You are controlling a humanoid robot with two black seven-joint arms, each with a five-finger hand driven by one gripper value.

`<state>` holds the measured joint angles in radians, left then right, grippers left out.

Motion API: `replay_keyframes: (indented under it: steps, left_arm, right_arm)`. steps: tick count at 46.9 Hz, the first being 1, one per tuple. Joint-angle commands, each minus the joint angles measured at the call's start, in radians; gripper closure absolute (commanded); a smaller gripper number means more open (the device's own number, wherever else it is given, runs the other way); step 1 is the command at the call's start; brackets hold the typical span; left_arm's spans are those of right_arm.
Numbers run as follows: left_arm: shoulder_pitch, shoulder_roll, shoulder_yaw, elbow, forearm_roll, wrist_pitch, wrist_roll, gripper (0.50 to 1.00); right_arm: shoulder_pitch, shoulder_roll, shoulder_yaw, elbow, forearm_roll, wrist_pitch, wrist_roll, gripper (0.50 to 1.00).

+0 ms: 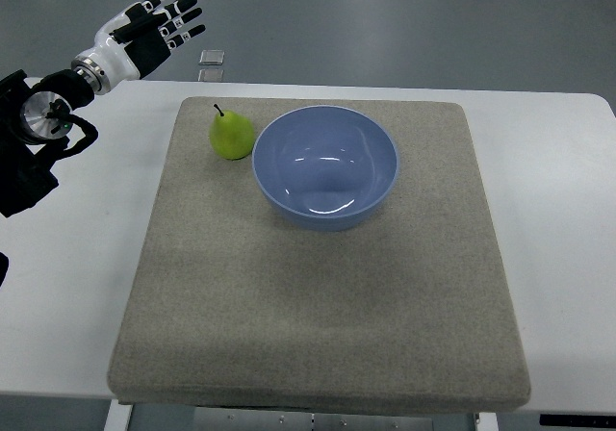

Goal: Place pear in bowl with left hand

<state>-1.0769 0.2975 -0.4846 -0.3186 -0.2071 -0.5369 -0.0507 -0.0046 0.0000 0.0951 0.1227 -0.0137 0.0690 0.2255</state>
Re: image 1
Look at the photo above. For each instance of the lower metal floor plate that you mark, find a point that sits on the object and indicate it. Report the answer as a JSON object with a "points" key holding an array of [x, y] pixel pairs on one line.
{"points": [[210, 75]]}

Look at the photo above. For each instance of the blue bowl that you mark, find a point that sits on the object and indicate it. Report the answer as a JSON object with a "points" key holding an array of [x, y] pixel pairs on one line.
{"points": [[325, 168]]}

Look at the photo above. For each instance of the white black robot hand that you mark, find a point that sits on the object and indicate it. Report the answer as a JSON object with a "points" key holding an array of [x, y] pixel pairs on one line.
{"points": [[137, 41]]}

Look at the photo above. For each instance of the metal floor plate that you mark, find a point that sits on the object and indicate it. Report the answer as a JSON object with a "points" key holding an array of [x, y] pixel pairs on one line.
{"points": [[211, 57], [210, 75]]}

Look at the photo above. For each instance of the metal table frame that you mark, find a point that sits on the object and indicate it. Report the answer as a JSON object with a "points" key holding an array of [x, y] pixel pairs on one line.
{"points": [[236, 419]]}

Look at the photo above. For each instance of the green pear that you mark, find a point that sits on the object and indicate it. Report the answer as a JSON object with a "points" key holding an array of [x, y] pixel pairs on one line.
{"points": [[231, 135]]}

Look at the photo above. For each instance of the grey felt mat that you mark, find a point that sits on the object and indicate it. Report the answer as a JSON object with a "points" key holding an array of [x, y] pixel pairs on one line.
{"points": [[408, 312]]}

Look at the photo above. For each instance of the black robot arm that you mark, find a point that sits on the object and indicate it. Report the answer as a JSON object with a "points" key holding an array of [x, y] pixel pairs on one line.
{"points": [[39, 128]]}

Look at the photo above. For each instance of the upper metal floor plate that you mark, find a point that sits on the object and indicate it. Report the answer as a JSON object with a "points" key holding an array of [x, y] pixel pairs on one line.
{"points": [[211, 57]]}

